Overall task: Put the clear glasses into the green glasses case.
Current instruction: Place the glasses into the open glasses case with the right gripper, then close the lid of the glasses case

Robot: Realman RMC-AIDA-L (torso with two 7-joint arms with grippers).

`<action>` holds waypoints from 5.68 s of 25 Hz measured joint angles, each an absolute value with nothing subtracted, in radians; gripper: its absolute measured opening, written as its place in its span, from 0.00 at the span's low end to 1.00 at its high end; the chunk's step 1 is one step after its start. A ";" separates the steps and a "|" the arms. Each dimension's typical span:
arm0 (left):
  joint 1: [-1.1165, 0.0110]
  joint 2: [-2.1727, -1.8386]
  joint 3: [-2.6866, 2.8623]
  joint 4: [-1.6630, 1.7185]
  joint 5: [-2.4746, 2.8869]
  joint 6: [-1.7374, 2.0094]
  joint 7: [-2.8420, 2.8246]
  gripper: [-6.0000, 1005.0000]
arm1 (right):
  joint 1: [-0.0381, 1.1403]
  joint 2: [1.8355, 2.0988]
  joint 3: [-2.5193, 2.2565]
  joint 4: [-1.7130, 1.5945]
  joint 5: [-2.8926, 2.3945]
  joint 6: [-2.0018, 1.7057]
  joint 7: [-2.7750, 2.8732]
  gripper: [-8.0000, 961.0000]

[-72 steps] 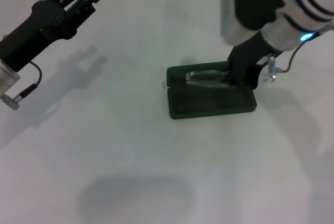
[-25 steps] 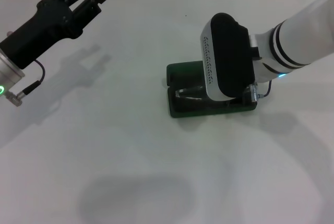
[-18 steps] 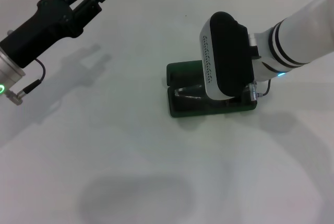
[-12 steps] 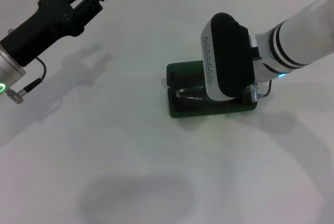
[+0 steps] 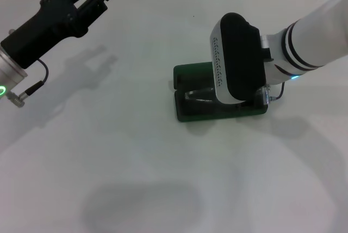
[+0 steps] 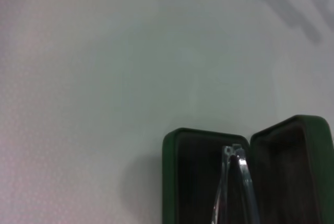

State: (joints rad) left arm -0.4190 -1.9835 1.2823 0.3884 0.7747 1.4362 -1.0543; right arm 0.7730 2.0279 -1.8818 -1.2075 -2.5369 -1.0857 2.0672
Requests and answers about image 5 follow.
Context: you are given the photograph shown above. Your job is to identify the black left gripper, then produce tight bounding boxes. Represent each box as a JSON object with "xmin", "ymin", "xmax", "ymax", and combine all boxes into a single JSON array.
[{"xmin": 0, "ymin": 0, "xmax": 118, "ymax": 70}]

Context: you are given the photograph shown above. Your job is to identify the green glasses case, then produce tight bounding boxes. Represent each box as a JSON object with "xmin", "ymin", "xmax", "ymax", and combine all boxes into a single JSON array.
[{"xmin": 172, "ymin": 61, "xmax": 269, "ymax": 123}]

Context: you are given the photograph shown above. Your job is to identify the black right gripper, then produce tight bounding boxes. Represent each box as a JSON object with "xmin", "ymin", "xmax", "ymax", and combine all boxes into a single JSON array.
[{"xmin": 237, "ymin": 96, "xmax": 265, "ymax": 112}]

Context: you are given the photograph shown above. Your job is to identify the translucent cable plug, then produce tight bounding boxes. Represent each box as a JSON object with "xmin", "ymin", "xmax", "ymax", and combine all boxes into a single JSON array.
[{"xmin": 259, "ymin": 86, "xmax": 273, "ymax": 106}]

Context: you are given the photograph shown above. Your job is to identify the clear white glasses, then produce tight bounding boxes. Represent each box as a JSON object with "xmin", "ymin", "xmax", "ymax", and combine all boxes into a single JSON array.
[{"xmin": 184, "ymin": 85, "xmax": 219, "ymax": 104}]

